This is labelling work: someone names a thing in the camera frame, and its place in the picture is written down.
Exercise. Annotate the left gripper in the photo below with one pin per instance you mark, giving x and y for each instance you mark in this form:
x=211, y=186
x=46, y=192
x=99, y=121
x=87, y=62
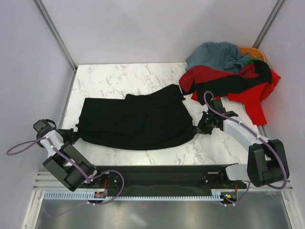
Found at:
x=73, y=136

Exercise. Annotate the grey-blue t-shirt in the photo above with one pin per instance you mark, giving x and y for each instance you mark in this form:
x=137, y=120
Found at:
x=221, y=56

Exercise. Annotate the aluminium extrusion frame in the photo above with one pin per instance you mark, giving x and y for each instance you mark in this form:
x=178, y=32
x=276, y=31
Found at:
x=45, y=181

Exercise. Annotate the orange basket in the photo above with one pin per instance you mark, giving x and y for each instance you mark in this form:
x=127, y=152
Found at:
x=253, y=52

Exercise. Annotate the black t-shirt in pile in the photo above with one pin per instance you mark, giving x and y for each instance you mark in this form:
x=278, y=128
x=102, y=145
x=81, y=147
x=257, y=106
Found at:
x=202, y=78

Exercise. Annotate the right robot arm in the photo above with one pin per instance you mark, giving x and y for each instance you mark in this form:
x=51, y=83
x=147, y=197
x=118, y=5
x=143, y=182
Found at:
x=266, y=160

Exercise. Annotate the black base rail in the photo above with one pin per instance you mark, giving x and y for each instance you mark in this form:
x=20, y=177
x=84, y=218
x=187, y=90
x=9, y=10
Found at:
x=182, y=180

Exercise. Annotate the white cable duct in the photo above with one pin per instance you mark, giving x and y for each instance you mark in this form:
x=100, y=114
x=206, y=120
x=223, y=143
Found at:
x=99, y=196

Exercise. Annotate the red t-shirt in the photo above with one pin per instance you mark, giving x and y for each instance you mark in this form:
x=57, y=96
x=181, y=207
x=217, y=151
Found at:
x=252, y=99

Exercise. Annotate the green garment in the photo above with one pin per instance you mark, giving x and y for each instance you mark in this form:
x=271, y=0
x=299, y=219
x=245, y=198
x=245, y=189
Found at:
x=253, y=60

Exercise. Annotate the left aluminium corner post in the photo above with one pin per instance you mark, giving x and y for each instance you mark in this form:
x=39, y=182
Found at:
x=56, y=35

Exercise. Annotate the black t-shirt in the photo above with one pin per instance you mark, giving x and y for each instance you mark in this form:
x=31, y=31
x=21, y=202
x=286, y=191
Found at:
x=138, y=122
x=202, y=78

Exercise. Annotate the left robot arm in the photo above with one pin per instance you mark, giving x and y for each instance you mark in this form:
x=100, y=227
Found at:
x=64, y=161

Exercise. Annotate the right aluminium corner post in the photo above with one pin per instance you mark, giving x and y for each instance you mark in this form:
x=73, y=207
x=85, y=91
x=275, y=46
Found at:
x=268, y=23

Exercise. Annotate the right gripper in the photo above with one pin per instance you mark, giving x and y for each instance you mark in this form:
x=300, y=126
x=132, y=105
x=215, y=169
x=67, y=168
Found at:
x=200, y=128

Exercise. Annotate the aluminium corner post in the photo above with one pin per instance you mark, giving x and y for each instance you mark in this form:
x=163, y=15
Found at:
x=56, y=35
x=268, y=23

